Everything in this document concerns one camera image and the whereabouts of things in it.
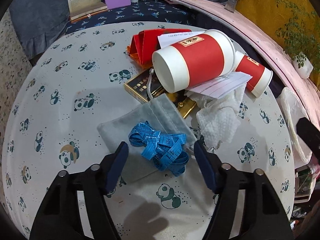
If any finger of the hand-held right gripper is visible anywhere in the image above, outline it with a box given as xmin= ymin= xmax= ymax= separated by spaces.
xmin=296 ymin=117 xmax=320 ymax=161

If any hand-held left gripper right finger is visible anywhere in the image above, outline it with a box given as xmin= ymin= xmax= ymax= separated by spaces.
xmin=194 ymin=140 xmax=293 ymax=240

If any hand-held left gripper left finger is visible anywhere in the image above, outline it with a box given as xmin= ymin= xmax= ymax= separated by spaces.
xmin=29 ymin=141 xmax=130 ymax=240

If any trash bin with white bag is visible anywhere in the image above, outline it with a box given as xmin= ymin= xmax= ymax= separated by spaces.
xmin=276 ymin=87 xmax=315 ymax=165

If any blue tape measure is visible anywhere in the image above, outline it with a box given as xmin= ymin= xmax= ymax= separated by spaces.
xmin=128 ymin=121 xmax=190 ymax=177

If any grey velvet pouch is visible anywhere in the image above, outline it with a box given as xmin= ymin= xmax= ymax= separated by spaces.
xmin=97 ymin=93 xmax=198 ymax=183

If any white tissue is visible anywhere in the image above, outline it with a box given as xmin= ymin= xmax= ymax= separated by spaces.
xmin=185 ymin=82 xmax=248 ymax=148

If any black and gold box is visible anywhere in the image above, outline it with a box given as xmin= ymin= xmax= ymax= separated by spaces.
xmin=124 ymin=68 xmax=197 ymax=119

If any white printed receipt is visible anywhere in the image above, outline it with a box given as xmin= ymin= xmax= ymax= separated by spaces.
xmin=186 ymin=72 xmax=252 ymax=98
xmin=157 ymin=31 xmax=206 ymax=48

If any small red paper cup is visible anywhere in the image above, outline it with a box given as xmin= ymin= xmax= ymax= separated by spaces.
xmin=234 ymin=51 xmax=273 ymax=98

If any large red paper cup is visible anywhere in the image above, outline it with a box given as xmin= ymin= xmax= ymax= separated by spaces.
xmin=152 ymin=29 xmax=235 ymax=93

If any red paper envelope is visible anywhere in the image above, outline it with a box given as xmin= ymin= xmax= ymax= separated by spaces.
xmin=132 ymin=29 xmax=170 ymax=69

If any white plant pot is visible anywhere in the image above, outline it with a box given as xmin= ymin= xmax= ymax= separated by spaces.
xmin=292 ymin=52 xmax=314 ymax=79

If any green leafy plant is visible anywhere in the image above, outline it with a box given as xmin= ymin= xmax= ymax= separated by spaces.
xmin=275 ymin=0 xmax=313 ymax=68

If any pink cloth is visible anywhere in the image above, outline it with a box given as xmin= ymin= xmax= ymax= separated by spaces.
xmin=156 ymin=0 xmax=320 ymax=93

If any yellow cloth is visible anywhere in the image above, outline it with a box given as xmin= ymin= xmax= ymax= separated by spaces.
xmin=235 ymin=0 xmax=320 ymax=80

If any dark blue patterned cloth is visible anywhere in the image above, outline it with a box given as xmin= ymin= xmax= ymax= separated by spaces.
xmin=65 ymin=0 xmax=195 ymax=34

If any grey-blue blanket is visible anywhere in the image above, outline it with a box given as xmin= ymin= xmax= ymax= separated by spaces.
xmin=9 ymin=0 xmax=230 ymax=60

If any gold and white box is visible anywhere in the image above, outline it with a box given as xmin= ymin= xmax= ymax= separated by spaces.
xmin=66 ymin=0 xmax=108 ymax=22

